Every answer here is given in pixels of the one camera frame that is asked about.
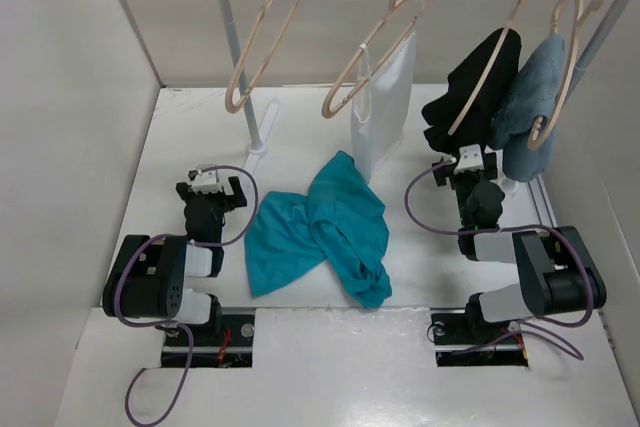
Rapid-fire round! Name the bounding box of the light blue denim shirt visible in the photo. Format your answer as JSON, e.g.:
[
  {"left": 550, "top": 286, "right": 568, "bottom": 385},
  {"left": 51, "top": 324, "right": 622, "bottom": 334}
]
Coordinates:
[{"left": 489, "top": 34, "right": 566, "bottom": 183}]

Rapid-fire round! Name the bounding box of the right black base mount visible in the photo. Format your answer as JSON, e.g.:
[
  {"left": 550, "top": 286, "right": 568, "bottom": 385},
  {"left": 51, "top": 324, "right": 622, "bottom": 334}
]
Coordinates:
[{"left": 427, "top": 311, "right": 529, "bottom": 367}]

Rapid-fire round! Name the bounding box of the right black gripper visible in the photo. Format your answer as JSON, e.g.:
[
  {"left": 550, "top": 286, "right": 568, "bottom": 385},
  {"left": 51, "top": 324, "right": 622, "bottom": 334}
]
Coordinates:
[{"left": 432, "top": 151, "right": 497, "bottom": 227}]

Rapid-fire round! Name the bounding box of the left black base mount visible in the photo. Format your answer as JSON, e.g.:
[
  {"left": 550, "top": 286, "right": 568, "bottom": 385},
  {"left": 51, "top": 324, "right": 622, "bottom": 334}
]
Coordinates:
[{"left": 160, "top": 309, "right": 255, "bottom": 369}]

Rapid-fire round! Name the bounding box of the beige hanger with blue shirt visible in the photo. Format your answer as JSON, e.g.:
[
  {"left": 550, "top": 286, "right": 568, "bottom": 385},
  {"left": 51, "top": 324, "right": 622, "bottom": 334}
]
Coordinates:
[{"left": 527, "top": 0, "right": 606, "bottom": 151}]

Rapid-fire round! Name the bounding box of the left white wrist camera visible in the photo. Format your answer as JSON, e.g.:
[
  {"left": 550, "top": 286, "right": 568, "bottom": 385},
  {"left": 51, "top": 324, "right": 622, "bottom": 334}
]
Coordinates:
[{"left": 190, "top": 170, "right": 223, "bottom": 195}]

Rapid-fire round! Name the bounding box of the teal t shirt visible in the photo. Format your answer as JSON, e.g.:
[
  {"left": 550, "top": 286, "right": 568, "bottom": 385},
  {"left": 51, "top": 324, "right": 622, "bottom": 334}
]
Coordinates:
[{"left": 244, "top": 151, "right": 392, "bottom": 308}]

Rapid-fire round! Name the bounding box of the aluminium side rail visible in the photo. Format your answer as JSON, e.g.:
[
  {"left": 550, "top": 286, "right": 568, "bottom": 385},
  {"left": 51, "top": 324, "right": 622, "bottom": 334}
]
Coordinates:
[{"left": 526, "top": 176, "right": 557, "bottom": 227}]

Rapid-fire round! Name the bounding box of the white tank top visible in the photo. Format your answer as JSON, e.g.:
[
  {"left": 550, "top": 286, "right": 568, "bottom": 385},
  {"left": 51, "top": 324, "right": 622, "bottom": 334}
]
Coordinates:
[{"left": 351, "top": 12, "right": 422, "bottom": 182}]

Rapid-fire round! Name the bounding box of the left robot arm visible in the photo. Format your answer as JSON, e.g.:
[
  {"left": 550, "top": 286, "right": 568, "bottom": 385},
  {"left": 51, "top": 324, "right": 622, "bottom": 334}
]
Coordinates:
[{"left": 102, "top": 167, "right": 248, "bottom": 344}]

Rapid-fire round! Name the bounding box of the black t shirt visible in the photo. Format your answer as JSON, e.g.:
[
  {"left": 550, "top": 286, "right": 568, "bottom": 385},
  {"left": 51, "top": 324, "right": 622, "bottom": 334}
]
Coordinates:
[{"left": 421, "top": 29, "right": 522, "bottom": 155}]

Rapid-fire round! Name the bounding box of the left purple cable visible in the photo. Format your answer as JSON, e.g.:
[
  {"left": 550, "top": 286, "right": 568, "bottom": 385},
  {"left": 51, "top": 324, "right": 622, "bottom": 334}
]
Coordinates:
[{"left": 115, "top": 164, "right": 260, "bottom": 426}]

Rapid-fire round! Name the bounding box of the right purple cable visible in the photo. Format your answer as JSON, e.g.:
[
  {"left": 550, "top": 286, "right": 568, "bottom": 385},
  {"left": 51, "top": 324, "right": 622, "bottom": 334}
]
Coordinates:
[{"left": 404, "top": 160, "right": 601, "bottom": 361}]

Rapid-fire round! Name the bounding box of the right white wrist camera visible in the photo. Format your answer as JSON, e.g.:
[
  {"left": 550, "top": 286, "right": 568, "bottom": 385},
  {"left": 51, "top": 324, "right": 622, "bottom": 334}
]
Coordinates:
[{"left": 454, "top": 144, "right": 484, "bottom": 174}]

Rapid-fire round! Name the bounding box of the beige hanger with black shirt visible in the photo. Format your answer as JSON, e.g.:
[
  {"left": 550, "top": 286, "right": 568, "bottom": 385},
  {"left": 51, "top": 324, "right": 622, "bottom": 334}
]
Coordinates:
[{"left": 447, "top": 0, "right": 525, "bottom": 136}]

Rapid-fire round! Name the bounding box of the purple cable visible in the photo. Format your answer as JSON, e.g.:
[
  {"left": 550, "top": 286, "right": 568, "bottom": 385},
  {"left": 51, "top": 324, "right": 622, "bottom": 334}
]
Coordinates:
[
  {"left": 115, "top": 164, "right": 260, "bottom": 426},
  {"left": 404, "top": 160, "right": 601, "bottom": 361}
]

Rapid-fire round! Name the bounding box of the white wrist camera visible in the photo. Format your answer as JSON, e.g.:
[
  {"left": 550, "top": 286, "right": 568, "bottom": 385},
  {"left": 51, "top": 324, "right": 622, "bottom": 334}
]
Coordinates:
[
  {"left": 190, "top": 170, "right": 223, "bottom": 195},
  {"left": 454, "top": 144, "right": 484, "bottom": 174}
]

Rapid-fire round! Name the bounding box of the beige plastic hanger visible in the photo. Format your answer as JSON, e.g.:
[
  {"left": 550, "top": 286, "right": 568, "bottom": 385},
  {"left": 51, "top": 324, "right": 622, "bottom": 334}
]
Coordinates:
[{"left": 225, "top": 0, "right": 311, "bottom": 115}]

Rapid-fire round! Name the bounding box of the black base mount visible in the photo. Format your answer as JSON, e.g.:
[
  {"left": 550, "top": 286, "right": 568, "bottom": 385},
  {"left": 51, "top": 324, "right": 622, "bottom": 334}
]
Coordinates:
[
  {"left": 427, "top": 311, "right": 529, "bottom": 367},
  {"left": 160, "top": 309, "right": 255, "bottom": 369}
]

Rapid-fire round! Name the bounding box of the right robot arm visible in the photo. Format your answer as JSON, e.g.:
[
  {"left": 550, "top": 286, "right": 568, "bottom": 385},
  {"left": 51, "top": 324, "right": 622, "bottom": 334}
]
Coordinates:
[{"left": 434, "top": 152, "right": 607, "bottom": 342}]

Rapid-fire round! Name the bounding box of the beige hanger with white shirt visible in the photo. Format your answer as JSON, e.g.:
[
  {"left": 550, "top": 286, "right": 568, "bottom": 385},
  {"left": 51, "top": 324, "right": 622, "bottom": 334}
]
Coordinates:
[{"left": 320, "top": 0, "right": 437, "bottom": 121}]

